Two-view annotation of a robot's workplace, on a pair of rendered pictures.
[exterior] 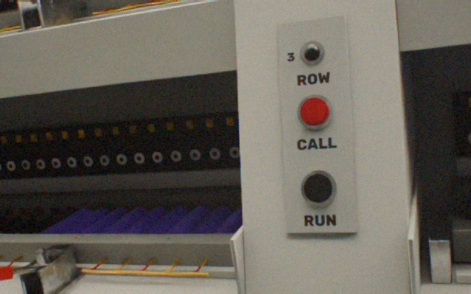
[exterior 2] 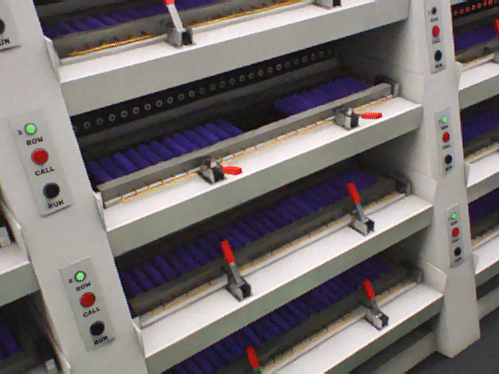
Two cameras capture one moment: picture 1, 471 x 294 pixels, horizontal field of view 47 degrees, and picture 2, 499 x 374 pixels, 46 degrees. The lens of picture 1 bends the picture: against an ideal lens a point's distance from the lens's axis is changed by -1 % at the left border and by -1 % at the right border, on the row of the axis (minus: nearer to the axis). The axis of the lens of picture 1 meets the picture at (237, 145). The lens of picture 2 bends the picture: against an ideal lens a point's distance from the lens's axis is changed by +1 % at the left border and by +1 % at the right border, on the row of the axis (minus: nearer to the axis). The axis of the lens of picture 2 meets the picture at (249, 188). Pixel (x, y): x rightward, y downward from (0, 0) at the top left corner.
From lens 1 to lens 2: 1.00 m
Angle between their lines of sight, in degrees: 55
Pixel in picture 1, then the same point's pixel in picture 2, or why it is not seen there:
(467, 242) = not seen: hidden behind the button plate
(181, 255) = (374, 96)
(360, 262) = (446, 76)
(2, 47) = (328, 18)
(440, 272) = not seen: hidden behind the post
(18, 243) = (311, 115)
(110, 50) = (370, 15)
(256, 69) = (419, 18)
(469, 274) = not seen: hidden behind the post
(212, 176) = (313, 68)
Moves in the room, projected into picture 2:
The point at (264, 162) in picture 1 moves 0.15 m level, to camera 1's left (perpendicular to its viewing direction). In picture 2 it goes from (423, 50) to (388, 70)
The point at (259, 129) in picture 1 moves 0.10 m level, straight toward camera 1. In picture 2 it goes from (421, 39) to (481, 32)
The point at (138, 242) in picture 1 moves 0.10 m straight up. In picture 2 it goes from (360, 96) to (352, 38)
